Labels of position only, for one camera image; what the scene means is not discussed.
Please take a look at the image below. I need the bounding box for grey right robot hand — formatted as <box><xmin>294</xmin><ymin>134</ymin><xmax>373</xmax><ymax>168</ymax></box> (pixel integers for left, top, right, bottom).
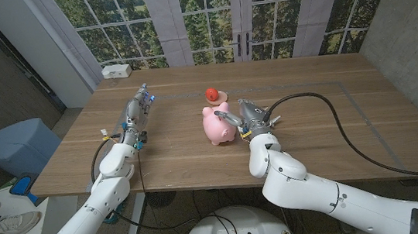
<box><xmin>213</xmin><ymin>95</ymin><xmax>278</xmax><ymax>143</ymax></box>

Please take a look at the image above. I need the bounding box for teal hose coil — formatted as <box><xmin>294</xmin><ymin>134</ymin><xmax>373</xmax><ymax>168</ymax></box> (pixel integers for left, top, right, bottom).
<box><xmin>100</xmin><ymin>203</ymin><xmax>128</xmax><ymax>225</ymax></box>

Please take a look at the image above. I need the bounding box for printed window backdrop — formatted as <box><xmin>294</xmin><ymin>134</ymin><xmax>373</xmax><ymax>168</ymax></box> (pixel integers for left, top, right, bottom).
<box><xmin>29</xmin><ymin>0</ymin><xmax>409</xmax><ymax>88</ymax></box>

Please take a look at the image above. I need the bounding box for pink plastic piggy bank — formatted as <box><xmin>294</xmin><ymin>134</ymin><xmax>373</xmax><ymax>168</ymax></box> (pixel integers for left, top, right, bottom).
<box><xmin>200</xmin><ymin>101</ymin><xmax>239</xmax><ymax>148</ymax></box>

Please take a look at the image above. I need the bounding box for white plastic box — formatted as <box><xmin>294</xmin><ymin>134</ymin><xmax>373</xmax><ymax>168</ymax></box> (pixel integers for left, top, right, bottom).
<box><xmin>100</xmin><ymin>62</ymin><xmax>133</xmax><ymax>81</ymax></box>

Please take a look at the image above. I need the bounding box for blue black floor pedal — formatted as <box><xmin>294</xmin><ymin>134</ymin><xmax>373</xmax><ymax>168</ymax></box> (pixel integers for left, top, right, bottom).
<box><xmin>8</xmin><ymin>173</ymin><xmax>43</xmax><ymax>208</ymax></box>

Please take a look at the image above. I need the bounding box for blue-grey bin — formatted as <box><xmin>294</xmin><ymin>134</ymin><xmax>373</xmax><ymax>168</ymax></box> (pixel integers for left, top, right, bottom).
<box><xmin>0</xmin><ymin>115</ymin><xmax>66</xmax><ymax>180</ymax></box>

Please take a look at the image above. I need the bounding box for round white robot base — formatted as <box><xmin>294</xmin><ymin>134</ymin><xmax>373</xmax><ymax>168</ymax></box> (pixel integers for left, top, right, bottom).
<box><xmin>180</xmin><ymin>200</ymin><xmax>295</xmax><ymax>234</ymax></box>

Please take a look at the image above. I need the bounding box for red apple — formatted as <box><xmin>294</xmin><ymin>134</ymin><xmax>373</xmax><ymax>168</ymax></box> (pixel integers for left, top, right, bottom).
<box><xmin>204</xmin><ymin>87</ymin><xmax>221</xmax><ymax>102</ymax></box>

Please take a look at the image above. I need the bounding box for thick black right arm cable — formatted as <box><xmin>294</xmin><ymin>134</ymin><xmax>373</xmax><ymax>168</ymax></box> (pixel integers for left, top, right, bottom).
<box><xmin>265</xmin><ymin>80</ymin><xmax>418</xmax><ymax>199</ymax></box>

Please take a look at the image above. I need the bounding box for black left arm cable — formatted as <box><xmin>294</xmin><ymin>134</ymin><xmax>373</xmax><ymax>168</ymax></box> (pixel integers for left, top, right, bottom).
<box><xmin>86</xmin><ymin>125</ymin><xmax>209</xmax><ymax>234</ymax></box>

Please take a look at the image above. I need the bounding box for white table leg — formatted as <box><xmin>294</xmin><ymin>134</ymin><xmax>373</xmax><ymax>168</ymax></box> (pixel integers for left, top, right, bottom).
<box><xmin>123</xmin><ymin>191</ymin><xmax>151</xmax><ymax>234</ymax></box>

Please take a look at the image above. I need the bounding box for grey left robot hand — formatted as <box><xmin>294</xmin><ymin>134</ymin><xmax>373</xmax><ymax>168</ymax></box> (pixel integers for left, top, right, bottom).
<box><xmin>114</xmin><ymin>81</ymin><xmax>161</xmax><ymax>153</ymax></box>

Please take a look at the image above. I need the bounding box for black round ribbed disc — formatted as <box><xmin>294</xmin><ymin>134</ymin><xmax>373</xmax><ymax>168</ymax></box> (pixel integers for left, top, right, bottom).
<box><xmin>145</xmin><ymin>189</ymin><xmax>179</xmax><ymax>210</ymax></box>

